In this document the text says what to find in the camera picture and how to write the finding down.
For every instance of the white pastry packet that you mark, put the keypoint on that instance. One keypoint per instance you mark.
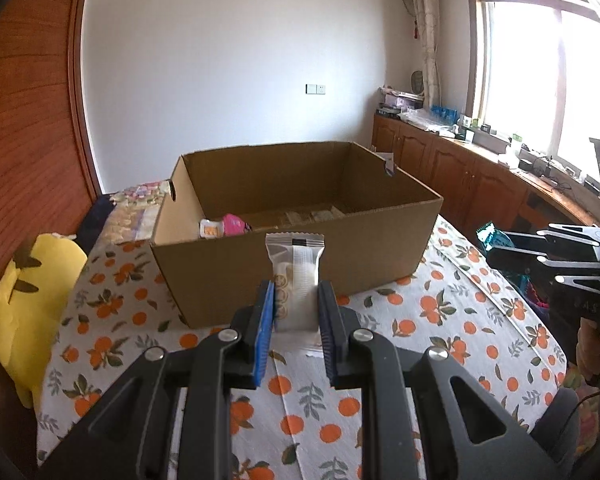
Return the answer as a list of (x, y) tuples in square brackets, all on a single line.
[(295, 258)]

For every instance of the wooden louvred wardrobe door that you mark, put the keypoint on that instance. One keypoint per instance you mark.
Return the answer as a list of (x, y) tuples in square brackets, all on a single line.
[(47, 170)]

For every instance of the pink snack packet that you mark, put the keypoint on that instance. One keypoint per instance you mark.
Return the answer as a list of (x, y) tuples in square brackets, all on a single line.
[(234, 225)]

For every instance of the yellow plush toy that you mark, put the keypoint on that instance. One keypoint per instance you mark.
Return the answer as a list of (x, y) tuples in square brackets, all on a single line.
[(34, 291)]

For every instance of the patterned curtain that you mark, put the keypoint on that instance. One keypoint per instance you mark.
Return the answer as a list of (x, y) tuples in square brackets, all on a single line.
[(427, 19)]

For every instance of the wooden cabinet under window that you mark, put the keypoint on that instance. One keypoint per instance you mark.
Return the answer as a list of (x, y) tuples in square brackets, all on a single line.
[(475, 188)]

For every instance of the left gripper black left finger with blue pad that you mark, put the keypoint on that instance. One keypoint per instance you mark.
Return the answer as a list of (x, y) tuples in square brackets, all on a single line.
[(168, 415)]

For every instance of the window with wooden frame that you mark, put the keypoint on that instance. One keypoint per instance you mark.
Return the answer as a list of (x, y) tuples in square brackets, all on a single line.
[(535, 73)]

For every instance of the small white orange packet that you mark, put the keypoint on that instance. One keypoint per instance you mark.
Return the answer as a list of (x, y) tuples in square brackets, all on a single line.
[(210, 230)]

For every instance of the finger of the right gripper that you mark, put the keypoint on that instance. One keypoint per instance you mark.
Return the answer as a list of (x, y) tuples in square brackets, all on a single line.
[(532, 260), (545, 239)]

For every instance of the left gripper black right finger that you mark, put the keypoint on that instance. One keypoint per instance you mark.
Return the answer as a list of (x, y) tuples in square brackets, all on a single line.
[(422, 411)]

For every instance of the right hand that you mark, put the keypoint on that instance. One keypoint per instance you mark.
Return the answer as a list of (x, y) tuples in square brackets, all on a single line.
[(588, 351)]

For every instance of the floral quilt on bed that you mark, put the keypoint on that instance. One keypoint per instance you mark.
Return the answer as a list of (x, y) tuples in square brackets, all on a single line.
[(121, 217)]

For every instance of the white wall switch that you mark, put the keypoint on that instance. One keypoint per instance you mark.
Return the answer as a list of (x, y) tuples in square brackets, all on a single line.
[(315, 90)]

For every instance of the teal snack packet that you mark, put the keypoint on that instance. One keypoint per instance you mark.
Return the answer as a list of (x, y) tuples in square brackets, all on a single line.
[(489, 237)]

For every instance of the orange print white tablecloth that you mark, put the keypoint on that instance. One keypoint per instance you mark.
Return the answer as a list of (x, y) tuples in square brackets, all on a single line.
[(296, 426)]

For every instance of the brown cardboard box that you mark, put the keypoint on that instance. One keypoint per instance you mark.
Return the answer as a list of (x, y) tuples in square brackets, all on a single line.
[(291, 214)]

